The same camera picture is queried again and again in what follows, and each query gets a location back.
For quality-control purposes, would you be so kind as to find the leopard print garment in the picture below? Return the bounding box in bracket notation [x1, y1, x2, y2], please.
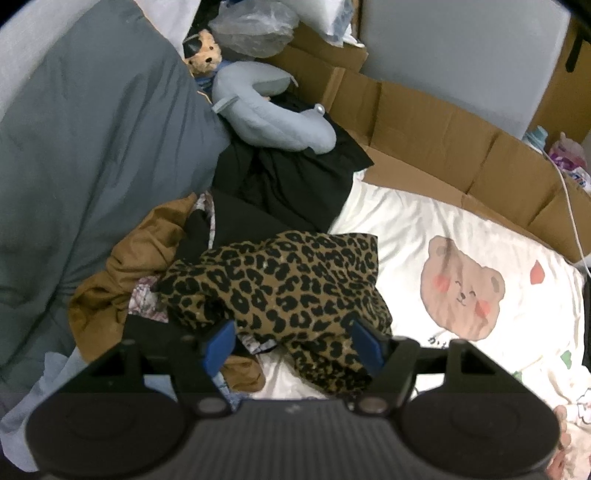
[155, 231, 392, 398]

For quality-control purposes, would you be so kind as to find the black clothes pile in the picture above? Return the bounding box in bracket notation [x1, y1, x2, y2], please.
[175, 121, 374, 261]

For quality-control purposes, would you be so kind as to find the floral patterned garment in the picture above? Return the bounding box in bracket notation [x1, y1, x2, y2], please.
[127, 191, 215, 323]

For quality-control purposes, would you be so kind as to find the cream bear print bedsheet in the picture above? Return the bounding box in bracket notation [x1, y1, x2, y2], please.
[248, 169, 591, 480]

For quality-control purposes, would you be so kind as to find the brown garment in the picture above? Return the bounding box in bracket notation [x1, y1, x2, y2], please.
[67, 192, 268, 394]

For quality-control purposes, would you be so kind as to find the light blue denim garment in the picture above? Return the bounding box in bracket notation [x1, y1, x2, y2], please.
[0, 350, 89, 474]

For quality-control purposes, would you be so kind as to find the brown cardboard sheet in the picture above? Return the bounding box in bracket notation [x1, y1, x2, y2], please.
[267, 29, 590, 262]

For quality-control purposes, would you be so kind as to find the grey blanket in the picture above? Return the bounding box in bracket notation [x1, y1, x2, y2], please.
[1, 1, 228, 374]

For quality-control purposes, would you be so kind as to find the blue capped bottle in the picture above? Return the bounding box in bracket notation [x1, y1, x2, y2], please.
[523, 125, 548, 154]

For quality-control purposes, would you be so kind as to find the purple detergent pouch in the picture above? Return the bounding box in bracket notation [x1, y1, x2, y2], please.
[549, 132, 590, 192]

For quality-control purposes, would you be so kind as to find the grey neck pillow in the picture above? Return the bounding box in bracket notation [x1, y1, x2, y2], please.
[211, 61, 337, 154]

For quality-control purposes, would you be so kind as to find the tall cardboard box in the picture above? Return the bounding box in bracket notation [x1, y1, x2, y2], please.
[530, 18, 591, 146]

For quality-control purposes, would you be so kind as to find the small leopard plush toy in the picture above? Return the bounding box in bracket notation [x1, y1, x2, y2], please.
[182, 29, 222, 89]

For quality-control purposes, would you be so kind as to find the grey foam panel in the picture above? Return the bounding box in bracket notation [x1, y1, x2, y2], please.
[361, 0, 571, 137]

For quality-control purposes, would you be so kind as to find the clear plastic bag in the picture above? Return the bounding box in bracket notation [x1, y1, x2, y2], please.
[208, 1, 300, 58]

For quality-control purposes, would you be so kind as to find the white cable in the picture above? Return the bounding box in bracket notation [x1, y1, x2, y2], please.
[540, 147, 591, 278]

